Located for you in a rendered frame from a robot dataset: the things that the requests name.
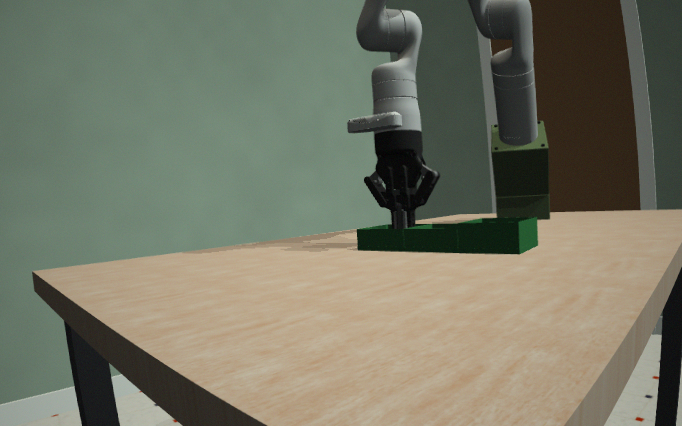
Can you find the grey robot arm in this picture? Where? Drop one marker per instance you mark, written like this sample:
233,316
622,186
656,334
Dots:
394,83

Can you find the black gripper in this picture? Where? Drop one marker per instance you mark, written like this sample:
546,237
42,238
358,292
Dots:
400,164

